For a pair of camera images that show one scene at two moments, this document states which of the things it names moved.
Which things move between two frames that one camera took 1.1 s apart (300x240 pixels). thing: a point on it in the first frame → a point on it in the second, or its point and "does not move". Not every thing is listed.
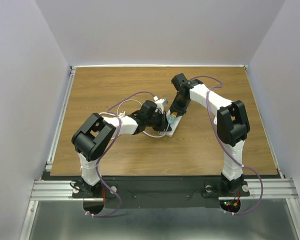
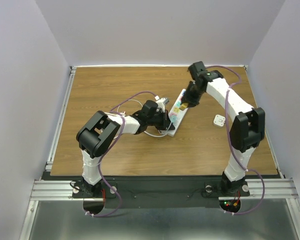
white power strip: [173, 122] does not move
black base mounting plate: [160, 192] does not move
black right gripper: [180, 110] → [189, 97]
